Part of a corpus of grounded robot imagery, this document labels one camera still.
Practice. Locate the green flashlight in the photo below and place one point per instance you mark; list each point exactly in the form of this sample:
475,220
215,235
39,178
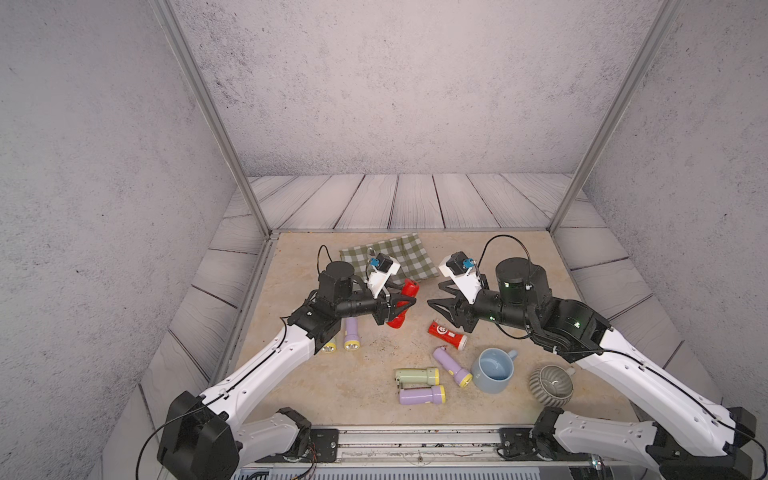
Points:
330,347
417,377

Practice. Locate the green checkered cloth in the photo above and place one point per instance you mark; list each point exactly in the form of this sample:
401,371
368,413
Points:
408,250

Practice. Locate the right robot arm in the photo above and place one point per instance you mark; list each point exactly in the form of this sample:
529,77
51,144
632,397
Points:
687,435

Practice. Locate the green flashlight top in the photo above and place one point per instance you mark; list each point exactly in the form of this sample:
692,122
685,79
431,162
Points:
330,347

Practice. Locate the blue mug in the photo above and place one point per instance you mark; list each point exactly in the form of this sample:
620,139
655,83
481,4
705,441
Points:
493,369

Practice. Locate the metal base rail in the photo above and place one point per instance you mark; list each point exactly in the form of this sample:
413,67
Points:
435,452

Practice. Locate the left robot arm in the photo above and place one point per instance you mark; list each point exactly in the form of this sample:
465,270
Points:
207,436

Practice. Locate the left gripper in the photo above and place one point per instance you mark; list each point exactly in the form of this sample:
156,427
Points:
384,307

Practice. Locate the purple flashlight bottom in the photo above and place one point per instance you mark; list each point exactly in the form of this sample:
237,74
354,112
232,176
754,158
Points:
434,394

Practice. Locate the grey ribbed bowl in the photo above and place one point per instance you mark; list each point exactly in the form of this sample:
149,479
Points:
552,385

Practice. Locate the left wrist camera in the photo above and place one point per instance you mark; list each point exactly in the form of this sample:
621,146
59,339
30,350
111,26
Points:
382,268

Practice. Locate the purple flashlight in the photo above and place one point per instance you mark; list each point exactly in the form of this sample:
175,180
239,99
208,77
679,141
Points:
434,394
352,339
461,376

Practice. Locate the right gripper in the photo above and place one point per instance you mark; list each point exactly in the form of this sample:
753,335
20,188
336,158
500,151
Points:
465,311

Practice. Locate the red flashlight with logo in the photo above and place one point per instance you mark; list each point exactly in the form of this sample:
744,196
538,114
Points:
455,339

